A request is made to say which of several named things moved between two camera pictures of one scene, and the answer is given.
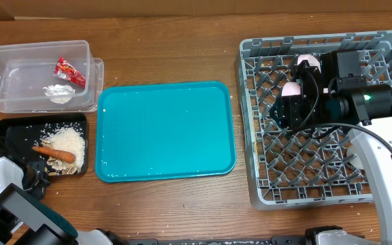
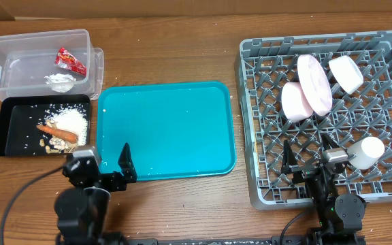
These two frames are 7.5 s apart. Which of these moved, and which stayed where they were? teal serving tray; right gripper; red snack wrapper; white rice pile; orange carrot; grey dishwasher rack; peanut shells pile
Moved: orange carrot; peanut shells pile; right gripper; red snack wrapper; white rice pile
Stayed: grey dishwasher rack; teal serving tray
